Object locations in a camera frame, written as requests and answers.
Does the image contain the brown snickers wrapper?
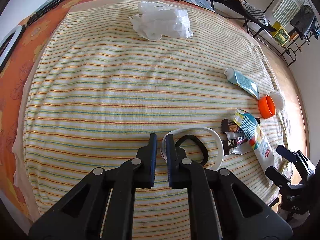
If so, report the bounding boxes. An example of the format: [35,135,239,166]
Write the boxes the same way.
[221,119,252,155]

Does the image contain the small white bag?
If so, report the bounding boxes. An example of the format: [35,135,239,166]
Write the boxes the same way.
[269,91,285,112]

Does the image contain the colourful long paper wrapper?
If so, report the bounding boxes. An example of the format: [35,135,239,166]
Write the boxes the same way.
[233,109,275,173]

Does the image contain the white tape ring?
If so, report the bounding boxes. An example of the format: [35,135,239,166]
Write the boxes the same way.
[160,126,225,172]

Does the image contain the light blue tube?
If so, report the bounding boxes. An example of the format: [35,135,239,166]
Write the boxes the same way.
[224,68,259,100]

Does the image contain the orange plastic cap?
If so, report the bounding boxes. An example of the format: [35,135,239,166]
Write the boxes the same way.
[258,95,276,119]

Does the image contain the yellow crate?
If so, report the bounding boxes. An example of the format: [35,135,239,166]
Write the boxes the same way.
[270,21,290,46]

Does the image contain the dark hanging jacket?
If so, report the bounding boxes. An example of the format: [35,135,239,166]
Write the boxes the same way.
[290,5,315,38]

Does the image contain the black clothes rack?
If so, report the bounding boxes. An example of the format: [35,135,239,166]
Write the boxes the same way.
[258,0,319,67]

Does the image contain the striped yellow towel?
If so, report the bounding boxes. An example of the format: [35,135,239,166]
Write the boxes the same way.
[23,0,293,240]

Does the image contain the orange floral bedsheet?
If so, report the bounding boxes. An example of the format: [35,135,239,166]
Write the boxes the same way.
[0,0,216,218]

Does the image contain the green striped hanging cloth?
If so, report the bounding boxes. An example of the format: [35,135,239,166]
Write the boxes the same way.
[272,0,306,27]

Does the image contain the black folding chair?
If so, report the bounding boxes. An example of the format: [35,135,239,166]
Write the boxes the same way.
[206,0,277,37]

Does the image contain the clothes on chair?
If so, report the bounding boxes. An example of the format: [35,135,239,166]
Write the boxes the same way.
[212,0,269,26]

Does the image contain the large crumpled white plastic bag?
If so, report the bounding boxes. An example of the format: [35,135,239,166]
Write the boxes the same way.
[130,1,193,41]

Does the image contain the black tripod stand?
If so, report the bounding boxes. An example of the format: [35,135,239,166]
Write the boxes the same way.
[23,0,65,28]

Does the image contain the black hair tie ring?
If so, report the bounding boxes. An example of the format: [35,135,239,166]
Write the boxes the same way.
[174,134,210,167]

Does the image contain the white ring light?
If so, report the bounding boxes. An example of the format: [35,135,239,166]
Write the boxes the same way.
[0,25,24,71]

